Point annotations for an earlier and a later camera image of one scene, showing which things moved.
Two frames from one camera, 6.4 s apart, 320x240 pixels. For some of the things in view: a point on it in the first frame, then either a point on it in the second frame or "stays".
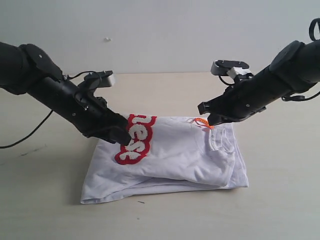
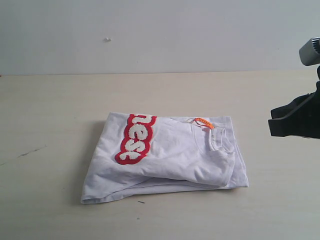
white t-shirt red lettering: (166, 153) stays
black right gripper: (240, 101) → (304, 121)
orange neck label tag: (203, 122) stays
